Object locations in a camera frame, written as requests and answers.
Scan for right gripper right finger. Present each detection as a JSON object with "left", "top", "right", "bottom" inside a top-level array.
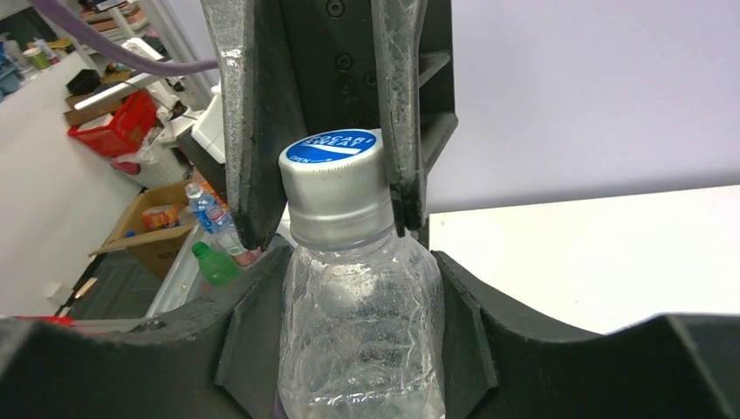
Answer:
[{"left": 435, "top": 252, "right": 739, "bottom": 418}]

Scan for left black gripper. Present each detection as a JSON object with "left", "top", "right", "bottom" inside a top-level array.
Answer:
[{"left": 202, "top": 0, "right": 458, "bottom": 250}]

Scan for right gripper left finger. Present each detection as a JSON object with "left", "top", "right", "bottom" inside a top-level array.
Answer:
[{"left": 1, "top": 246, "right": 291, "bottom": 418}]

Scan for clear bottle blue-white cap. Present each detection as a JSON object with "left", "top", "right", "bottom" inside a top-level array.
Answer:
[{"left": 277, "top": 129, "right": 446, "bottom": 418}]

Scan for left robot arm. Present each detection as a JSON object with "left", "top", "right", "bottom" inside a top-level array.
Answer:
[{"left": 180, "top": 0, "right": 458, "bottom": 249}]

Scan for green plastic bottle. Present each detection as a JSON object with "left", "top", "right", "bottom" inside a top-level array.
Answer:
[{"left": 191, "top": 242, "right": 240, "bottom": 287}]

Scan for cardboard box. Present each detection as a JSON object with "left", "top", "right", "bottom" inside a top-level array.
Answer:
[{"left": 90, "top": 180, "right": 194, "bottom": 280}]

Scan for red plastic basket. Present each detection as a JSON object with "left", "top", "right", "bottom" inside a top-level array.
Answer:
[{"left": 67, "top": 90, "right": 157, "bottom": 157}]

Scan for aluminium frame rail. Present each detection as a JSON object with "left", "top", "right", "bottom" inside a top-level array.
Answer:
[{"left": 145, "top": 225, "right": 213, "bottom": 319}]

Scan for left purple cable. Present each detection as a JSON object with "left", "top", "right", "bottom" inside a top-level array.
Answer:
[{"left": 29, "top": 0, "right": 221, "bottom": 78}]

